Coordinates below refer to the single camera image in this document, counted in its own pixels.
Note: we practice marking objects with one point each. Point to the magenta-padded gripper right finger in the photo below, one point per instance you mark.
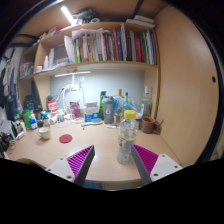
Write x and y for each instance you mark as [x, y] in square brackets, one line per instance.
[148, 160]

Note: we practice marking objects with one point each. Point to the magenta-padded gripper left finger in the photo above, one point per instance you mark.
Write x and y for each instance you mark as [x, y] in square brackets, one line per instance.
[78, 160]

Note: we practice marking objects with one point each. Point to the clear bottle with yellow cap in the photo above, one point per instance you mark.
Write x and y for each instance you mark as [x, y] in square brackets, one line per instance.
[126, 133]

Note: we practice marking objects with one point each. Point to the flat round red coaster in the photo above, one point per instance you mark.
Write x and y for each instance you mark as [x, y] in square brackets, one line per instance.
[65, 138]

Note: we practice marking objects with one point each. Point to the brown mug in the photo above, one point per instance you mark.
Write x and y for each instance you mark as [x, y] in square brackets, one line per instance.
[148, 125]

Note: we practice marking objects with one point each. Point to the light blue hairbrush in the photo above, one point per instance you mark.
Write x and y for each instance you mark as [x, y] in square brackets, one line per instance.
[93, 122]

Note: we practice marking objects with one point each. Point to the cream ceramic mug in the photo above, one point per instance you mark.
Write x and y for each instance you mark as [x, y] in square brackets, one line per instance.
[44, 132]

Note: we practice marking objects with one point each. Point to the small white tube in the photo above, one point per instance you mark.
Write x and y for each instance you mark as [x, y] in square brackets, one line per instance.
[112, 126]

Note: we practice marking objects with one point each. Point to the magenta pouch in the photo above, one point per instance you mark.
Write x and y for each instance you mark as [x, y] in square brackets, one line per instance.
[75, 110]

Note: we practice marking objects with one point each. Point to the clear glass bottle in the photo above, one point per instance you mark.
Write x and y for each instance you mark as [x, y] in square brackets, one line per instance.
[146, 103]

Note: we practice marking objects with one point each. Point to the grey shaker bottle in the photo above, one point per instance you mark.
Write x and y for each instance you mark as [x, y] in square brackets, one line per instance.
[108, 111]

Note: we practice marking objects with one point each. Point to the white bottle with blue label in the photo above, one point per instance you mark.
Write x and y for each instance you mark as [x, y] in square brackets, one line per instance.
[33, 125]

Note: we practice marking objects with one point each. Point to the red and white canister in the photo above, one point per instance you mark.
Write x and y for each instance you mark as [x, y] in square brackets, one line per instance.
[52, 106]

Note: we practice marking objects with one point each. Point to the tall green bottle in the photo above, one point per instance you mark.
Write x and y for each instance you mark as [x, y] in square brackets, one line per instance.
[101, 103]

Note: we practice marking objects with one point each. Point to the green plastic bottle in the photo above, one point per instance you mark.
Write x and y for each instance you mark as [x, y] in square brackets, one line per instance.
[27, 118]

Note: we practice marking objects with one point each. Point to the hanging dark clothes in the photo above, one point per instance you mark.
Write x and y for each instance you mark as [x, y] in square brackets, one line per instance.
[8, 90]

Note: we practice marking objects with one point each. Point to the wooden shelf unit with books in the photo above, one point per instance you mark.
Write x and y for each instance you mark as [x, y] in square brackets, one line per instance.
[110, 63]

